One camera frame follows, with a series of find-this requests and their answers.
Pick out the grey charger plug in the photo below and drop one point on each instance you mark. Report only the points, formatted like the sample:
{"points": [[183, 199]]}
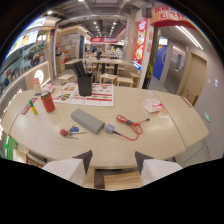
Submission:
{"points": [[110, 128]]}

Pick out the black chopstick holder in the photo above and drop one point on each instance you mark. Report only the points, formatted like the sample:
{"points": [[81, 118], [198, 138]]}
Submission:
{"points": [[84, 79]]}

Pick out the yellow green highlighter pen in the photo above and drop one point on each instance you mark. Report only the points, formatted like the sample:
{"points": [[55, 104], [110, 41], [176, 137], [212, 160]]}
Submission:
{"points": [[33, 107]]}

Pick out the wooden dining table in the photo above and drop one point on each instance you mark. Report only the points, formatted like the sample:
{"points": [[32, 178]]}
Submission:
{"points": [[96, 64]]}

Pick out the red drink can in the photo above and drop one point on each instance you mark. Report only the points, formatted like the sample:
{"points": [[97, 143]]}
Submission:
{"points": [[48, 101]]}

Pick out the wooden stool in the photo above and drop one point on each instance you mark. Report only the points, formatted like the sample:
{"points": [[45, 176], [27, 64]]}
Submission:
{"points": [[108, 78], [66, 78]]}

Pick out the printed paper menu mat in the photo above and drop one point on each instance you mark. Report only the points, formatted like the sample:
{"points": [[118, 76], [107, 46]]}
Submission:
{"points": [[86, 94]]}

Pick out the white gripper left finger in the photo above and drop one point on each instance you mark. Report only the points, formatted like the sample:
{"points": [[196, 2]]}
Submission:
{"points": [[68, 170]]}

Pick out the red food poster banner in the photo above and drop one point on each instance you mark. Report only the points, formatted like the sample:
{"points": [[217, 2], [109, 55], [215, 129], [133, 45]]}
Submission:
{"points": [[140, 44]]}

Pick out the grey rectangular box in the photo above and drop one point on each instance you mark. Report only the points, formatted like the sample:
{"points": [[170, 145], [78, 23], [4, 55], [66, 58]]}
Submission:
{"points": [[87, 120]]}

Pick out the red table sticker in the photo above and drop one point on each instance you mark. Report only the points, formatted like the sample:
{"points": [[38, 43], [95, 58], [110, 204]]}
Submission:
{"points": [[29, 105]]}

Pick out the orange white flat packet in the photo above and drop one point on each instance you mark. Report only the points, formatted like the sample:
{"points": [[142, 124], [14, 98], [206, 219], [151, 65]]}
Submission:
{"points": [[163, 113]]}

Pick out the white red tissue packet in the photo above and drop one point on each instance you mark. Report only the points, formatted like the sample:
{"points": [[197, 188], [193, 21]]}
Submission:
{"points": [[152, 105]]}

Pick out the small standing table sign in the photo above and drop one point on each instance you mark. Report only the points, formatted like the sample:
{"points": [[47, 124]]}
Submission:
{"points": [[36, 84]]}

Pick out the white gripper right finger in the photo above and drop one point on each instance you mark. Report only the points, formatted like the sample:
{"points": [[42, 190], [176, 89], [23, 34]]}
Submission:
{"points": [[159, 170]]}

